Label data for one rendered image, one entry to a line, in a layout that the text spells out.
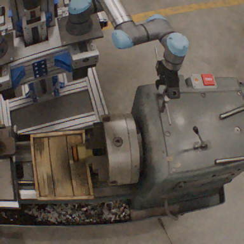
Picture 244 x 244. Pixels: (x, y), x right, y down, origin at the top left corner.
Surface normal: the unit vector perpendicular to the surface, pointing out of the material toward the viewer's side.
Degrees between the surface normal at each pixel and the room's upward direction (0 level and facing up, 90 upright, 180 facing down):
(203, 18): 0
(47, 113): 0
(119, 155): 27
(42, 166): 0
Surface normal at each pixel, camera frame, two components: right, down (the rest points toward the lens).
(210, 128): 0.08, -0.39
